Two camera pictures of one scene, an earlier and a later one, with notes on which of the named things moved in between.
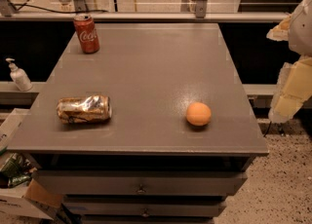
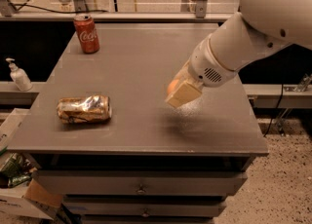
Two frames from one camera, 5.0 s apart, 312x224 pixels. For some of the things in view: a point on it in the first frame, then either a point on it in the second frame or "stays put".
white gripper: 302,28 → 205,66
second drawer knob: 145,214 stays put
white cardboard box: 35,202 stays put
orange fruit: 198,114 → 173,86
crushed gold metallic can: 78,109 stays put
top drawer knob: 140,190 stays put
